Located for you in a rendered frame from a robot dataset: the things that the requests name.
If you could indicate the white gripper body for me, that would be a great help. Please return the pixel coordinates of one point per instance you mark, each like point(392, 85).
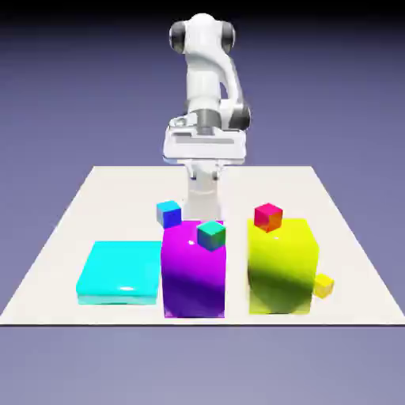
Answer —
point(202, 152)

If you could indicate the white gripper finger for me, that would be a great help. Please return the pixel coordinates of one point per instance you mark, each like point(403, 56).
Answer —
point(191, 171)
point(217, 171)

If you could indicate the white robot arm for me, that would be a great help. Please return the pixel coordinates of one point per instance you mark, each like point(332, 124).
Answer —
point(204, 60)

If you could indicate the small blue cube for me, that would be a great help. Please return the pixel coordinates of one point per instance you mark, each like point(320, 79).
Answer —
point(169, 214)

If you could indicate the small green cube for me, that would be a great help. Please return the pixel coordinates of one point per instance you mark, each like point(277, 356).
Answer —
point(211, 235)

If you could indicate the small red cube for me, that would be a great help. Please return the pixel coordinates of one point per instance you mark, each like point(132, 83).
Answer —
point(268, 217)

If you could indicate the small yellow cube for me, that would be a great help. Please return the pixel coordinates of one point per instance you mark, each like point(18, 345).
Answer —
point(324, 285)

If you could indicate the large purple box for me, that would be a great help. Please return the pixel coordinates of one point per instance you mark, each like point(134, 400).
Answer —
point(190, 278)

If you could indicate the large yellow box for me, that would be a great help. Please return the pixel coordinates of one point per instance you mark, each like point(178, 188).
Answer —
point(281, 269)

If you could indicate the large cyan box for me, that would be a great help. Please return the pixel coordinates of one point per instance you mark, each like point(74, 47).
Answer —
point(118, 269)

